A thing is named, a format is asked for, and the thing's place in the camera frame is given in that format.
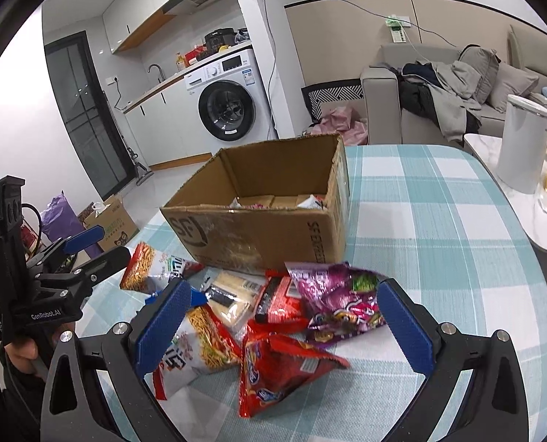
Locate grey hoodie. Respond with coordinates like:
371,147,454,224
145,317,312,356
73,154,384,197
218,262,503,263
432,61,483,141

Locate purple snack packet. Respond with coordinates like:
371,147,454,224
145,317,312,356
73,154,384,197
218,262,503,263
285,262,389,344

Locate teal plaid tablecloth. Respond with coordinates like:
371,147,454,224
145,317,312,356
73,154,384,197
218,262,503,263
78,144,547,442

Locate person's left forearm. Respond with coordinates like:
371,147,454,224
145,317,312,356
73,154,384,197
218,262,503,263
0,368,46,442

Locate clear seaweed cracker packet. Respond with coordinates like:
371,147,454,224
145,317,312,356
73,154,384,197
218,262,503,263
200,269,269,332

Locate grey floor mop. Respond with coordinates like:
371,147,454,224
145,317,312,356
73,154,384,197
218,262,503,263
125,145,153,187

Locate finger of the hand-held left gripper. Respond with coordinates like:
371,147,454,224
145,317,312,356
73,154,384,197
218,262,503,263
27,225,105,270
34,246,131,295

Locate printed cardboard box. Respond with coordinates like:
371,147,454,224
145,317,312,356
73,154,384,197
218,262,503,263
84,193,140,253

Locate white orange noodle snack packet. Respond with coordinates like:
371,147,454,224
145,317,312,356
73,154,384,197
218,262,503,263
151,301,244,401
119,242,205,295

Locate red black snack packet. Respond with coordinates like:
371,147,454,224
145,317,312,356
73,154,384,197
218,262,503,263
254,269,311,325

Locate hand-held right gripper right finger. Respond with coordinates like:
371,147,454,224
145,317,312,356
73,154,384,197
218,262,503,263
377,278,529,442

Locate black pressure cooker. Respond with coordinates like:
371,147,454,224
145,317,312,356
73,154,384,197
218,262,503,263
204,28,237,51

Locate black white patterned cushion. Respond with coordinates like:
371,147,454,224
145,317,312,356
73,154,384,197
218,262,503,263
301,80,364,123

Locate purple plastic bag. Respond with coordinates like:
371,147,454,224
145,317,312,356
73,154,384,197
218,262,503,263
40,196,104,259

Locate white wall cabinets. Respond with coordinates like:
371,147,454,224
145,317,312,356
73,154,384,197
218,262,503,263
102,0,196,53

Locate white marble side table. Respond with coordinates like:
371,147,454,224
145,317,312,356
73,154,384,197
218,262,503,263
463,133,547,252

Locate white washing machine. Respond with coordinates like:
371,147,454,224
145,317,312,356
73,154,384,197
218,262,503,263
184,48,279,143

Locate dark jacket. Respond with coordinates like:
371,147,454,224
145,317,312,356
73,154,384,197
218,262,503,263
399,62,442,123

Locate beige sofa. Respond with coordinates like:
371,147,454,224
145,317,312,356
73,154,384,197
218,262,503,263
361,23,547,145

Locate red chip packet blue logo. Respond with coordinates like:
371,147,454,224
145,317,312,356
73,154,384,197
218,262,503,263
238,320,352,420

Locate grey cushion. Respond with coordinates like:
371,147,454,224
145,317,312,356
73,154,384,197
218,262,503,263
458,45,502,104
487,62,541,113

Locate white round bin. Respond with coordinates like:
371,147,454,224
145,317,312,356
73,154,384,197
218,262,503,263
495,94,547,194

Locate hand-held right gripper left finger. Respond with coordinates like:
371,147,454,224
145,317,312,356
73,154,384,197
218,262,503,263
39,278,205,442

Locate black glass door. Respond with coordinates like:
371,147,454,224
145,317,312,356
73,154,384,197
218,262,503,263
44,31,134,199

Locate person's left hand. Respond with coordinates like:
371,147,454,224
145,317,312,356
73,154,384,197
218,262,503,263
4,322,76,373

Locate pink cloth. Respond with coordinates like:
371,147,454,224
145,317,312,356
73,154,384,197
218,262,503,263
311,106,368,145

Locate brown cardboard box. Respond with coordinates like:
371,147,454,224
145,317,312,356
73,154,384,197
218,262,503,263
160,133,350,273

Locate white kitchen counter cabinets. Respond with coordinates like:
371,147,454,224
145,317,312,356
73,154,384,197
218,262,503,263
123,71,212,169

